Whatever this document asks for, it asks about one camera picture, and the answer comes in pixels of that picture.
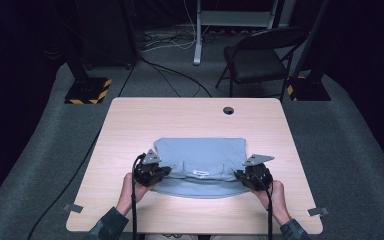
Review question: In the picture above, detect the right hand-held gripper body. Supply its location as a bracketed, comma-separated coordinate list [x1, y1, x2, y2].
[240, 153, 276, 192]

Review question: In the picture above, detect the white metal stand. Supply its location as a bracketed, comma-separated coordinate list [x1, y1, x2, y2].
[193, 0, 280, 66]

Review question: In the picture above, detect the right hand-held gripper black cable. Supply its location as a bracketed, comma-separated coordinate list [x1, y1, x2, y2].
[263, 184, 275, 240]

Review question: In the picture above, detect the tangle of floor cables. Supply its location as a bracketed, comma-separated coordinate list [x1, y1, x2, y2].
[141, 28, 224, 54]

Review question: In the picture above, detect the grey tape piece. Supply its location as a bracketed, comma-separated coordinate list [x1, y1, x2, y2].
[62, 203, 85, 214]
[308, 206, 330, 218]

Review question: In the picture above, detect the black curved floor cable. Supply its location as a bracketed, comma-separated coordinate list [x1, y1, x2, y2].
[139, 55, 213, 99]

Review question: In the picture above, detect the black yellow striped stand base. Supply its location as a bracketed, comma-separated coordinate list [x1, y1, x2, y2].
[63, 59, 113, 106]
[286, 66, 332, 102]

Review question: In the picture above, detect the person's right hand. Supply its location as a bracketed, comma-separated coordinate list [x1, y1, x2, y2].
[250, 179, 292, 227]

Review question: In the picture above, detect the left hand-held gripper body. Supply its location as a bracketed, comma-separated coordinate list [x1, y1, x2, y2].
[133, 148, 168, 188]

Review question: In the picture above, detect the person's left hand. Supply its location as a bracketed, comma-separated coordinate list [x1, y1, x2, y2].
[115, 172, 156, 217]

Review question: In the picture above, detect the hand-held gripper black cable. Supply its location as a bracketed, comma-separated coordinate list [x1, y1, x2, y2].
[130, 152, 147, 240]
[263, 184, 275, 240]

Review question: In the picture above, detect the left hand-held gripper black cable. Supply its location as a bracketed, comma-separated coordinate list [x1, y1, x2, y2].
[130, 152, 147, 240]

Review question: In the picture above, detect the black equipment cabinet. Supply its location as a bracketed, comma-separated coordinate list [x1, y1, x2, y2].
[75, 0, 138, 67]

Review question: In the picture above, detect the black folding chair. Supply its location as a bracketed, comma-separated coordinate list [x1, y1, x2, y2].
[214, 25, 310, 103]

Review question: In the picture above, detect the light blue printed T-shirt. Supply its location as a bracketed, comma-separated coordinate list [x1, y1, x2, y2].
[152, 136, 252, 200]

